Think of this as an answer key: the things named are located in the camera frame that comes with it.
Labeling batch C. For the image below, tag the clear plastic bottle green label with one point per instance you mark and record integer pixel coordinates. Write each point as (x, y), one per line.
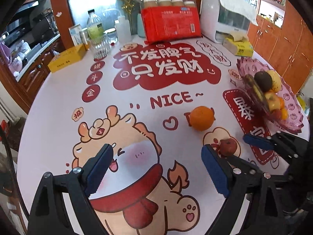
(94, 27)

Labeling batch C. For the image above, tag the white towel on appliance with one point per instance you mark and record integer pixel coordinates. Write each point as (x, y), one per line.
(241, 7)

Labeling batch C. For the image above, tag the yellow tissue box right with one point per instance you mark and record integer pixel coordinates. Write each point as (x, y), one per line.
(238, 44)

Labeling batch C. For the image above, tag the pink glass fruit bowl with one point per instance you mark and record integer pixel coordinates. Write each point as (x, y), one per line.
(294, 123)

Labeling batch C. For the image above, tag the clear glass cup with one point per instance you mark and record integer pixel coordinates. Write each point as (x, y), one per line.
(100, 47)

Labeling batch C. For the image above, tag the white squeeze bottle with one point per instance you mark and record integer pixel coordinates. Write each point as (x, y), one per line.
(114, 19)

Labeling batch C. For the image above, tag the orange beside avocado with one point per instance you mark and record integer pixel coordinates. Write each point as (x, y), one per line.
(201, 118)

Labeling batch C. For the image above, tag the white countertop appliance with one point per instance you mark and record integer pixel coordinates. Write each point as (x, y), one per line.
(217, 22)

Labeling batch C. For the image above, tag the small glass jar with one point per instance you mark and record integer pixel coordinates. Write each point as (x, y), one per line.
(112, 35)

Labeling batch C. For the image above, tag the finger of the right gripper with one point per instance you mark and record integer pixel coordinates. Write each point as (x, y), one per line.
(245, 166)
(263, 143)

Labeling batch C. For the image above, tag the brown overripe banana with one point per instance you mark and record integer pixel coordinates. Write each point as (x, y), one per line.
(255, 93)

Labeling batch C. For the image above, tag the white carton with blue print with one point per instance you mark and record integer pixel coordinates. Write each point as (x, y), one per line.
(74, 32)

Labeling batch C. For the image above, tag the red snack package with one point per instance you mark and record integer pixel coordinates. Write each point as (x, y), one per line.
(168, 23)

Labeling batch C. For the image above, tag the dark avocado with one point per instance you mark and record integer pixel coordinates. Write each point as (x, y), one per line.
(264, 80)

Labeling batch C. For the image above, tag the yellow pear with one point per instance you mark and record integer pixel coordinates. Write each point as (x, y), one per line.
(276, 80)

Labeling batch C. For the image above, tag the printed pink tablecloth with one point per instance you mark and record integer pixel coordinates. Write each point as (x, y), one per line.
(138, 100)

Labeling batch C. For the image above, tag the small orange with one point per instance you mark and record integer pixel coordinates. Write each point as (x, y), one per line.
(276, 114)

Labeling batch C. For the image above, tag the red lychee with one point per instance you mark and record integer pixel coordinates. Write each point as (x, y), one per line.
(228, 147)

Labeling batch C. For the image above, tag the yellow flat box left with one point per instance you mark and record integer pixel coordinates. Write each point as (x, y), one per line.
(67, 57)

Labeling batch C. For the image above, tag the pack of beige jars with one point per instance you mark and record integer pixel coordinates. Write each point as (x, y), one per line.
(166, 3)

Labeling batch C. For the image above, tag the red apple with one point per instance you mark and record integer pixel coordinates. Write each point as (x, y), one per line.
(272, 100)

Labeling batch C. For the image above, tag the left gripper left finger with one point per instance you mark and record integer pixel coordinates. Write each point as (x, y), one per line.
(48, 212)

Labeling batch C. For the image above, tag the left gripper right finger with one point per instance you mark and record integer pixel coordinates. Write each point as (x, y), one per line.
(264, 214)

